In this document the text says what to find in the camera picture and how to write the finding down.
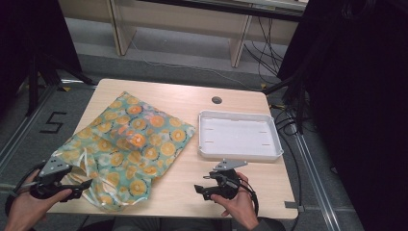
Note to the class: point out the person's left hand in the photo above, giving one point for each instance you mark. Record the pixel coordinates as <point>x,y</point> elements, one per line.
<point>25,205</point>

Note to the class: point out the grey tape strip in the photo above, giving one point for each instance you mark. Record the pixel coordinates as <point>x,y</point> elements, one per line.
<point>293,205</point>

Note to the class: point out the black metal stand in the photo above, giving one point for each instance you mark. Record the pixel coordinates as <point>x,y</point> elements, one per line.
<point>300,106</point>

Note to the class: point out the black curtain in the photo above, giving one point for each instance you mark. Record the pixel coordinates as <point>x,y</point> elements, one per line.
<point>29,29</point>
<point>359,96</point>

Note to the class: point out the green orange-print shopping bag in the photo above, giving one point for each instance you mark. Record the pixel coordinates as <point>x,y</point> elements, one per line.
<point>128,150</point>

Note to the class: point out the aluminium floor rail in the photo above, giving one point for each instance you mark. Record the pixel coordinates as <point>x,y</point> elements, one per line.
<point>22,130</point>
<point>316,179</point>

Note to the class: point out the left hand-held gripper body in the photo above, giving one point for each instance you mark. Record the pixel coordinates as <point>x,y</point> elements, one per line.
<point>53,166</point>

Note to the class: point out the white plastic tray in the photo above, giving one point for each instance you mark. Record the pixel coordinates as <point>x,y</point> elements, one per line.
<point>239,136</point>

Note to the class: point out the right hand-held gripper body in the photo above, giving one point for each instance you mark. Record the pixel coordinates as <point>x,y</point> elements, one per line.
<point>226,184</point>

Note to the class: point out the black tripod stand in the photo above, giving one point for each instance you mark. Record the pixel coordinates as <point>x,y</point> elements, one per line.
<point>33,83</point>

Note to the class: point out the person's right hand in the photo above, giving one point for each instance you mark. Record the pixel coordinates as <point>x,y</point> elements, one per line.
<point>242,205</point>

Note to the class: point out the black tape floor mark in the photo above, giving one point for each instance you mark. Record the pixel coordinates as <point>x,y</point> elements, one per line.
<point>53,122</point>

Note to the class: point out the light wooden desk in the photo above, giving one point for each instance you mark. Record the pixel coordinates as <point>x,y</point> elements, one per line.
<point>179,22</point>

